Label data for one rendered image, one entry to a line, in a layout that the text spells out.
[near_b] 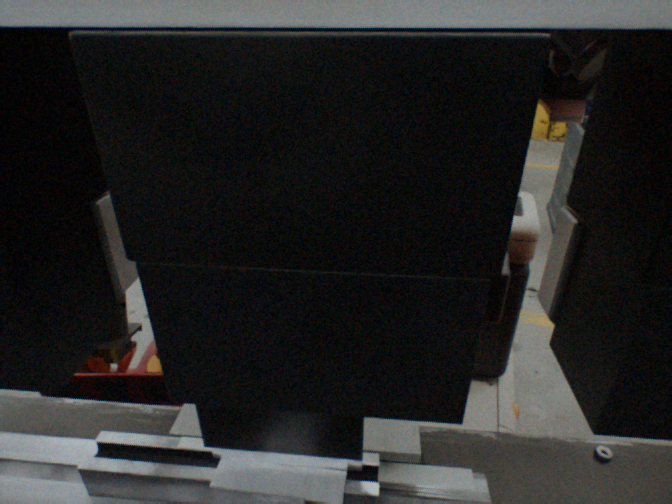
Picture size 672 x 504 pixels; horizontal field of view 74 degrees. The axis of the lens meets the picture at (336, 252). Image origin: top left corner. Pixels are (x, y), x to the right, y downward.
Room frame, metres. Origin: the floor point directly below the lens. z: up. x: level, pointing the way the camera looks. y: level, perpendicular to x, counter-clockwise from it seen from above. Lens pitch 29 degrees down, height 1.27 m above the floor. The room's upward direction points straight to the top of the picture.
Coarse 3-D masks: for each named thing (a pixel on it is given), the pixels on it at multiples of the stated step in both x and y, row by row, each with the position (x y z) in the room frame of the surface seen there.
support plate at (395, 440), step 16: (192, 416) 0.23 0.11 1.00; (176, 432) 0.22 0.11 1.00; (192, 432) 0.22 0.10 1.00; (368, 432) 0.22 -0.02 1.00; (384, 432) 0.22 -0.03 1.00; (400, 432) 0.22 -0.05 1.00; (416, 432) 0.22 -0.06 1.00; (368, 448) 0.20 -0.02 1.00; (384, 448) 0.20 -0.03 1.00; (400, 448) 0.20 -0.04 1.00; (416, 448) 0.20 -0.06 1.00
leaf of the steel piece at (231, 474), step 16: (224, 464) 0.19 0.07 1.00; (240, 464) 0.19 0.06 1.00; (256, 464) 0.19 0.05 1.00; (272, 464) 0.19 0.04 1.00; (224, 480) 0.18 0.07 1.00; (240, 480) 0.18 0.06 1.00; (256, 480) 0.18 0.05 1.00; (272, 480) 0.18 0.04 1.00; (288, 480) 0.18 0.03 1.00; (304, 480) 0.18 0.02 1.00; (320, 480) 0.18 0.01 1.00; (336, 480) 0.18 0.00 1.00; (304, 496) 0.17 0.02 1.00; (320, 496) 0.17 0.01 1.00; (336, 496) 0.17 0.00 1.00
